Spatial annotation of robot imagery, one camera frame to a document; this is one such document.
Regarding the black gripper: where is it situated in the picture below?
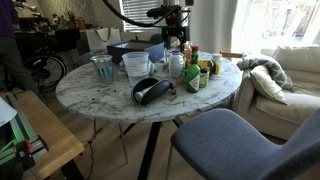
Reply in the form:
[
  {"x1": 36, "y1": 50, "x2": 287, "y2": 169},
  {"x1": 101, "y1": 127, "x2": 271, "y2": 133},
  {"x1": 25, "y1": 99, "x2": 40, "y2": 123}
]
[{"x1": 161, "y1": 17, "x2": 191, "y2": 52}]

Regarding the clear bottle with blue lid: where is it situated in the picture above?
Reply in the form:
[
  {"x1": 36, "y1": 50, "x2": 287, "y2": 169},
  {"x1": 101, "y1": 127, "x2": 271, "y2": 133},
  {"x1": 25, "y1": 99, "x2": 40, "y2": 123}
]
[{"x1": 168, "y1": 49, "x2": 185, "y2": 80}]

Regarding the orange brown sauce bottle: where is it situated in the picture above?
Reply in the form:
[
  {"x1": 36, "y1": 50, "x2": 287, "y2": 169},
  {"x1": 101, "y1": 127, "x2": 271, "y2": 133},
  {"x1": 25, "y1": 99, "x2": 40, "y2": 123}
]
[{"x1": 182, "y1": 40, "x2": 195, "y2": 65}]

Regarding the blue cardboard box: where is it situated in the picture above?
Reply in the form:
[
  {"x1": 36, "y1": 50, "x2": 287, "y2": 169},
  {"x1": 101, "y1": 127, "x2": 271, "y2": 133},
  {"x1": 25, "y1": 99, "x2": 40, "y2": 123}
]
[{"x1": 106, "y1": 39, "x2": 166, "y2": 65}]

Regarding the green lime juice bottle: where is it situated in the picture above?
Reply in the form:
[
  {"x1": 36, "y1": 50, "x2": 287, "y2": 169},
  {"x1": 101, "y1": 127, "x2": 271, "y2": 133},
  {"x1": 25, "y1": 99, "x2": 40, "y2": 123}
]
[{"x1": 182, "y1": 45, "x2": 202, "y2": 94}]

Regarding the dark grey chair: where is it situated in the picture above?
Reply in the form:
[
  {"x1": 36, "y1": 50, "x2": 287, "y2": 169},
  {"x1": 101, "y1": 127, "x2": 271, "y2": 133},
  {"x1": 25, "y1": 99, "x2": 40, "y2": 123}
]
[{"x1": 149, "y1": 33, "x2": 165, "y2": 45}]

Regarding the yellow lidded jar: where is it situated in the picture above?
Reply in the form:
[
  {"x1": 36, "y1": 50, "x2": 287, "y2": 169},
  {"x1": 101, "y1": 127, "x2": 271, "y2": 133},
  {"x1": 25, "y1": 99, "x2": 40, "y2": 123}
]
[{"x1": 197, "y1": 59, "x2": 221, "y2": 76}]

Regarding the beige curtain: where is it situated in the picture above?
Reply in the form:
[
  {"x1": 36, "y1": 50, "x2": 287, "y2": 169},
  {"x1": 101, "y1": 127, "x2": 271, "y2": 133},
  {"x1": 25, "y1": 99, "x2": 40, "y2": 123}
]
[{"x1": 188, "y1": 0, "x2": 240, "y2": 55}]

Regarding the clear plastic measuring container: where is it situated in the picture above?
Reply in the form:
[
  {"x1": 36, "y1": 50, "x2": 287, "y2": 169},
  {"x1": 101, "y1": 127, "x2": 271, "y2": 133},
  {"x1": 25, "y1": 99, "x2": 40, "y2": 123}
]
[{"x1": 121, "y1": 51, "x2": 150, "y2": 87}]

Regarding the white small container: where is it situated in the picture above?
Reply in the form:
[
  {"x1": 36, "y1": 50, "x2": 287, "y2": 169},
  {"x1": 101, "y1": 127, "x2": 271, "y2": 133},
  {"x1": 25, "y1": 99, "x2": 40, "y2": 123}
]
[{"x1": 211, "y1": 52, "x2": 224, "y2": 66}]

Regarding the green lidded jar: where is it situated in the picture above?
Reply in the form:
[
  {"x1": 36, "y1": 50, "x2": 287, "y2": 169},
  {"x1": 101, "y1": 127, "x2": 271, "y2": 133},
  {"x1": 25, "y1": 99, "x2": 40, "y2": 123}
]
[{"x1": 198, "y1": 68, "x2": 211, "y2": 89}]

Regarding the black glasses case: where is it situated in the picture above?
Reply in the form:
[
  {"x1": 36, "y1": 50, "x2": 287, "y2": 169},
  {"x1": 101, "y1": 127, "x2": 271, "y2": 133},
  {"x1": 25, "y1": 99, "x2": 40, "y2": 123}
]
[{"x1": 130, "y1": 77, "x2": 177, "y2": 107}]

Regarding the wooden side chair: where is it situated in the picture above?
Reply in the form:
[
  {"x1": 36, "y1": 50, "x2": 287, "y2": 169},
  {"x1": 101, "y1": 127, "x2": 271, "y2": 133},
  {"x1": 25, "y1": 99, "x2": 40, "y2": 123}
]
[{"x1": 219, "y1": 51, "x2": 245, "y2": 60}]

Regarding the white shopping bag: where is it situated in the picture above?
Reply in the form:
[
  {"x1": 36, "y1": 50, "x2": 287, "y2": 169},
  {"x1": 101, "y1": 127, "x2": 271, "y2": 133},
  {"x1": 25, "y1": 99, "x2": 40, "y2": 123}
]
[{"x1": 85, "y1": 26, "x2": 122, "y2": 52}]

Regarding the clear striped cup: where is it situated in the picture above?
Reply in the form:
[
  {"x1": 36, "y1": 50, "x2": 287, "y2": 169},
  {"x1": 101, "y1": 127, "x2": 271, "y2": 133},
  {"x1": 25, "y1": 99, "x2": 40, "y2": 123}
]
[{"x1": 90, "y1": 54, "x2": 115, "y2": 81}]

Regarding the orange canister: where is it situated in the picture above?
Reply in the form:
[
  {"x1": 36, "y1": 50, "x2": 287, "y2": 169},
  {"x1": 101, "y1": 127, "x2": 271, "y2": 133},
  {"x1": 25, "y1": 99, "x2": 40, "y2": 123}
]
[{"x1": 76, "y1": 16, "x2": 86, "y2": 31}]

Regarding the patterned grey blanket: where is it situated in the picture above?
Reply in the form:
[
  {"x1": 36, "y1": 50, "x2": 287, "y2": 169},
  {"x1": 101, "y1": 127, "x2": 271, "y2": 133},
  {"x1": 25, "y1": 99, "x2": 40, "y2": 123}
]
[{"x1": 236, "y1": 56, "x2": 295, "y2": 91}]

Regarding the beige cushion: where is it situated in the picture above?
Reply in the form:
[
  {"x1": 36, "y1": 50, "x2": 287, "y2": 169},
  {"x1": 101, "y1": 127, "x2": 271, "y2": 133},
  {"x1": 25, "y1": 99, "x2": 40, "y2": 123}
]
[{"x1": 249, "y1": 64, "x2": 289, "y2": 106}]

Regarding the black table base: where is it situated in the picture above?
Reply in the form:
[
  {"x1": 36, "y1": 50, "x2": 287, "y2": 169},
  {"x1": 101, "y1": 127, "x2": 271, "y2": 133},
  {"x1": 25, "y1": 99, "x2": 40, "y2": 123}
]
[{"x1": 120, "y1": 116, "x2": 185, "y2": 180}]

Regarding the blue grey padded chair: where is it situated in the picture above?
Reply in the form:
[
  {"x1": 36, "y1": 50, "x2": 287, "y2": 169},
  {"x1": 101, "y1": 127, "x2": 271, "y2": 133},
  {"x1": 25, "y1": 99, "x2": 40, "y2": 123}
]
[{"x1": 170, "y1": 107, "x2": 320, "y2": 180}]

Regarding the dark sideboard cabinet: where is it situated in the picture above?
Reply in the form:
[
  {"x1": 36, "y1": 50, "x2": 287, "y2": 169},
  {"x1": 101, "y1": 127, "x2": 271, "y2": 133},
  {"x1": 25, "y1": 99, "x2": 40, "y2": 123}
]
[{"x1": 14, "y1": 27, "x2": 81, "y2": 56}]

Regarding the beige couch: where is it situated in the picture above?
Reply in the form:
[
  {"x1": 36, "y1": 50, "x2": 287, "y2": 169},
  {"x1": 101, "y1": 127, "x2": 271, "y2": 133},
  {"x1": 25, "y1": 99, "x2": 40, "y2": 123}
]
[{"x1": 233, "y1": 45, "x2": 320, "y2": 141}]

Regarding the bicycle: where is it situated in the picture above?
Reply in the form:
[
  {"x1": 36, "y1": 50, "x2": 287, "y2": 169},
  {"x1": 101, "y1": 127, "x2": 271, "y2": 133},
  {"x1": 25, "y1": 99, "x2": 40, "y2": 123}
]
[{"x1": 13, "y1": 31, "x2": 67, "y2": 93}]

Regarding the wooden bench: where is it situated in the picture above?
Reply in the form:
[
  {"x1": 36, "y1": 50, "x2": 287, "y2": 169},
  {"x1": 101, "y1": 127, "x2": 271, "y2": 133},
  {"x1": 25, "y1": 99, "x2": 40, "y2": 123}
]
[{"x1": 14, "y1": 89, "x2": 85, "y2": 180}]

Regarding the red black clamp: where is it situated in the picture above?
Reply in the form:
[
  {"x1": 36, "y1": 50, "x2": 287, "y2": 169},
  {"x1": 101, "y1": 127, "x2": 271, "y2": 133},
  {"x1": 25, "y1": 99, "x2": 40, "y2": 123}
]
[{"x1": 14, "y1": 139, "x2": 37, "y2": 171}]

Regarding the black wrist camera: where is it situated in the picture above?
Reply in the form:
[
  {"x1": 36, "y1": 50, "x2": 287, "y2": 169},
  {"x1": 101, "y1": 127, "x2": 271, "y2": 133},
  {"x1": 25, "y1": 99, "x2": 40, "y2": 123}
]
[{"x1": 146, "y1": 4, "x2": 184, "y2": 20}]

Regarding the green metal rail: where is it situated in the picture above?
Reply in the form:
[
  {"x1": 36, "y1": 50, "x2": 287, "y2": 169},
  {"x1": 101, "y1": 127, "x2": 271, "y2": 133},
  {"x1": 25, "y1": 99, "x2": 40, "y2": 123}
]
[{"x1": 0, "y1": 92, "x2": 50, "y2": 168}]

